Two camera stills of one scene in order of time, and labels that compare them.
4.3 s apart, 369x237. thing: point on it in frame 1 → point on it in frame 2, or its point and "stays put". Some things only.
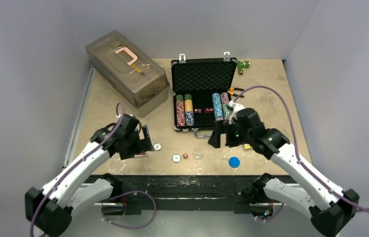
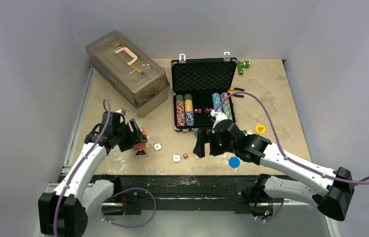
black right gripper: (225, 135) → (208, 141)
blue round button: (233, 162) stays put
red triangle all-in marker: (142, 155) stays put
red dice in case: (207, 110) stays put
